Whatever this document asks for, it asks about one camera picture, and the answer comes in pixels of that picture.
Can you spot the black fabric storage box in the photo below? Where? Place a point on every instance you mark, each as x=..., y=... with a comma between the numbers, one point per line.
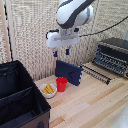
x=20, y=96

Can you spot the beige woven folding screen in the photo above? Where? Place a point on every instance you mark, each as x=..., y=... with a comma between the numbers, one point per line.
x=36, y=36

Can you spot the red plastic cup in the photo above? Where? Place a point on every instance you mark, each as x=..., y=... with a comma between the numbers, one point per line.
x=61, y=84

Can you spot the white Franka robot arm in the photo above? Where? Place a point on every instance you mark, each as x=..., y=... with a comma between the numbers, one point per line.
x=74, y=12

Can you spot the white bowl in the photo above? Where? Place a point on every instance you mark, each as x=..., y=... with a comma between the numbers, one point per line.
x=48, y=93

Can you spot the dark blue flat box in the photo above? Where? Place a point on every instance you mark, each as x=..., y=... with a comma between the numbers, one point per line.
x=68, y=72

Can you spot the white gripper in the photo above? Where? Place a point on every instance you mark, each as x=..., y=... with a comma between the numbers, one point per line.
x=62, y=38

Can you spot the yellow food pieces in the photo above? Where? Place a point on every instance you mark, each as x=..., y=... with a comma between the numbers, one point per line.
x=48, y=89

